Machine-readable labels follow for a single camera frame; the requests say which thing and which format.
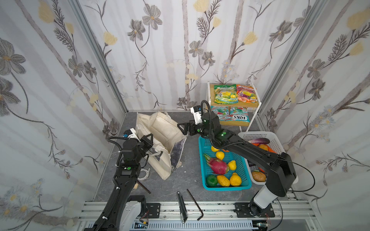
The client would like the white coiled cable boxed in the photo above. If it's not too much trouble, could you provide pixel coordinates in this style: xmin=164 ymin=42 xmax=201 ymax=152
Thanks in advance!
xmin=138 ymin=168 xmax=151 ymax=182

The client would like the yellow bumpy mango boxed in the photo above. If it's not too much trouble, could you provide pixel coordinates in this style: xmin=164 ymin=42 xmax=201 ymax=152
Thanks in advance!
xmin=216 ymin=175 xmax=230 ymax=187

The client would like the yellow bell pepper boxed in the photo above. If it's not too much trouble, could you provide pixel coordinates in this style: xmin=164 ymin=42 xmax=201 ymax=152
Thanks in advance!
xmin=258 ymin=144 xmax=269 ymax=151

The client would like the white wooden two-tier shelf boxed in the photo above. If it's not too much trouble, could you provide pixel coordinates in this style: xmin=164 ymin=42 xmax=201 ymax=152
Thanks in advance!
xmin=206 ymin=81 xmax=262 ymax=132

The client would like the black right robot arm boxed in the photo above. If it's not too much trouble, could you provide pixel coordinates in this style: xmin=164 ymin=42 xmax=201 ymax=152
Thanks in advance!
xmin=177 ymin=100 xmax=297 ymax=217

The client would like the green candy bag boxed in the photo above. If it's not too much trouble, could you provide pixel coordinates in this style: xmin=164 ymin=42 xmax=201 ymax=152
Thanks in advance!
xmin=214 ymin=84 xmax=239 ymax=105

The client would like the pink dragon fruit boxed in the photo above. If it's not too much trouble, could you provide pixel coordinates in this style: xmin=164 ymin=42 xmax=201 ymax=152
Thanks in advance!
xmin=203 ymin=154 xmax=229 ymax=175

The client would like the large yellow citron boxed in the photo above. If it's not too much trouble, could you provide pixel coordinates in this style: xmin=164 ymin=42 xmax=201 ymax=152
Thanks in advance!
xmin=229 ymin=173 xmax=242 ymax=187

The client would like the beige canvas tote bag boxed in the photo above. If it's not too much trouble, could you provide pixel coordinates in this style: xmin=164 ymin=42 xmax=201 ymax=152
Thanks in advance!
xmin=135 ymin=112 xmax=187 ymax=180

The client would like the purple eggplant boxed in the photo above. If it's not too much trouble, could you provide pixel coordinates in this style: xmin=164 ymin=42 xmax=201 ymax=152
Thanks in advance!
xmin=248 ymin=138 xmax=270 ymax=145

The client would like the orange carrot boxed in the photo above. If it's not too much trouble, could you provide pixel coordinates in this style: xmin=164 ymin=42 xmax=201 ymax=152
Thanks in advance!
xmin=267 ymin=145 xmax=276 ymax=154

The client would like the black hex key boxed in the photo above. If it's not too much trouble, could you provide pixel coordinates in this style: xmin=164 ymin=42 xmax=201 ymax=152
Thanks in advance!
xmin=187 ymin=189 xmax=204 ymax=221

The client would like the yellow pear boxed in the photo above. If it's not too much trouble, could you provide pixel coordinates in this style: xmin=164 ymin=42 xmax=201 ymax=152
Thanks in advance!
xmin=227 ymin=160 xmax=237 ymax=171

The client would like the small yellow lemon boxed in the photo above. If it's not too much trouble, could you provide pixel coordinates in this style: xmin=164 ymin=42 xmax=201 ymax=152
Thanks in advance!
xmin=211 ymin=146 xmax=220 ymax=152

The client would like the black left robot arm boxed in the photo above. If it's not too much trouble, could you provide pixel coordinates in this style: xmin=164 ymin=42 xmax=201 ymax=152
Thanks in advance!
xmin=84 ymin=128 xmax=154 ymax=231

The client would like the teal candy bag left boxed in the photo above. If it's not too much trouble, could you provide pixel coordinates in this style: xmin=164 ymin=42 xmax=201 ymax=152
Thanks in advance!
xmin=211 ymin=106 xmax=232 ymax=121

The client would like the orange Fox's fruits candy bag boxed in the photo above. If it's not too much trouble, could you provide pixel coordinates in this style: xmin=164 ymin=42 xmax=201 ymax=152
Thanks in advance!
xmin=236 ymin=85 xmax=258 ymax=104

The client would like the dark thin stick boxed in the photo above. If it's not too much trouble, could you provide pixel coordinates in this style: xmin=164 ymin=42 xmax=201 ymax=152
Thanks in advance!
xmin=137 ymin=181 xmax=151 ymax=194

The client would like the brown potato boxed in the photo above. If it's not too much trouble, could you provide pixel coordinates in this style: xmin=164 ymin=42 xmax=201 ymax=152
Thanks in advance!
xmin=251 ymin=171 xmax=267 ymax=182

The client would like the green round fruit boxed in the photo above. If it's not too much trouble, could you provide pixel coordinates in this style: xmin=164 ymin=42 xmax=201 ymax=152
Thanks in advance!
xmin=206 ymin=175 xmax=218 ymax=188

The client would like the teal plastic basket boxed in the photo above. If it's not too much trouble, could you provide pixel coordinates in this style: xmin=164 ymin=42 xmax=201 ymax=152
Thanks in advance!
xmin=198 ymin=137 xmax=252 ymax=192

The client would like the black cylindrical tool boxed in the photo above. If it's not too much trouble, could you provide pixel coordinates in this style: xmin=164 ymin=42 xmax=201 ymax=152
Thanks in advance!
xmin=177 ymin=192 xmax=188 ymax=224

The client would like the teal Fox's candy bag right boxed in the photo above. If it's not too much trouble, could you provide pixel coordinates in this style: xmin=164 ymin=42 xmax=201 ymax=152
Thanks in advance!
xmin=230 ymin=107 xmax=250 ymax=123

